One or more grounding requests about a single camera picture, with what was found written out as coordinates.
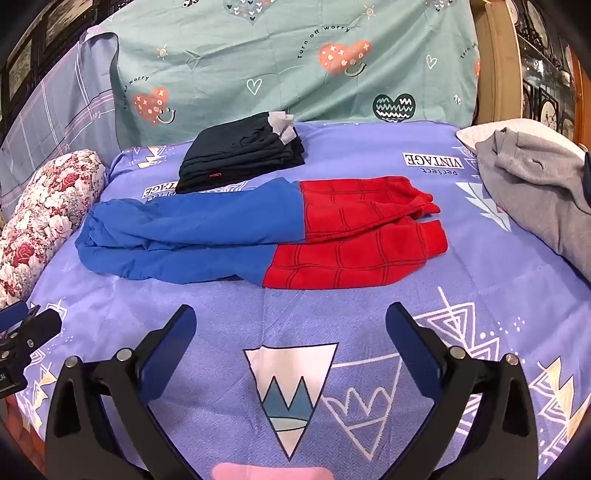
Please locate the display cabinet with plates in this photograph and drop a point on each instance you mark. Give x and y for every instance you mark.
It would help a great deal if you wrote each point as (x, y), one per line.
(545, 92)

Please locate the grey sweatshirt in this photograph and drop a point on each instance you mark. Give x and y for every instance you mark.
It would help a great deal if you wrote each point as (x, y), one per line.
(531, 184)

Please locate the plaid grey purple pillow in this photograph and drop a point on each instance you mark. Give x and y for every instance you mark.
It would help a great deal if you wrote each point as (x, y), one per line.
(55, 115)

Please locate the white pillow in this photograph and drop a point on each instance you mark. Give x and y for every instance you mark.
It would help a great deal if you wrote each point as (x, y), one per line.
(545, 127)

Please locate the small grey cloth piece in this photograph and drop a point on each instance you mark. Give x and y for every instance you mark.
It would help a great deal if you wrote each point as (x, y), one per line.
(281, 124)

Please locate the dark framed wall pictures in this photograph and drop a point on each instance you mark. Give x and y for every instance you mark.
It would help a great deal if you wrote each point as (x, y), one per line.
(23, 64)

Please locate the red and blue pants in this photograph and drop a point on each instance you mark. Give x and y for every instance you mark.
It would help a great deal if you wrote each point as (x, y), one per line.
(207, 230)

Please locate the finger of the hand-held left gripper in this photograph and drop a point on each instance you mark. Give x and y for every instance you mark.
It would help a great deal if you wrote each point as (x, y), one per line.
(44, 325)
(14, 316)

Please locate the green heart printed sheet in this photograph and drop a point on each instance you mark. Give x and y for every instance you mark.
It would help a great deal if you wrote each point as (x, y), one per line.
(277, 55)

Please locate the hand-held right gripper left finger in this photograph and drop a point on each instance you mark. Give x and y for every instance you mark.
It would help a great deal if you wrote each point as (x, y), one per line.
(168, 355)

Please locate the purple printed bedsheet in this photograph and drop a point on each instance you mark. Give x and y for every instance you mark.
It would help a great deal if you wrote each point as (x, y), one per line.
(323, 314)

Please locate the folded black pants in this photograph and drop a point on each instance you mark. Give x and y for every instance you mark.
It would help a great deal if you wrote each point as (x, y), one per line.
(231, 152)

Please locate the floral bolster pillow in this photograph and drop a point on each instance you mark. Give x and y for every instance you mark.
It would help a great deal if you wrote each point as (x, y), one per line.
(46, 207)

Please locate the wooden bed frame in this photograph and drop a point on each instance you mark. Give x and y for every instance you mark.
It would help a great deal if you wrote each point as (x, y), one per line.
(498, 69)

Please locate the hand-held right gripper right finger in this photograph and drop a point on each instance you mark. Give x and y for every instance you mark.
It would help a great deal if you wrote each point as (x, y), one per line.
(415, 355)

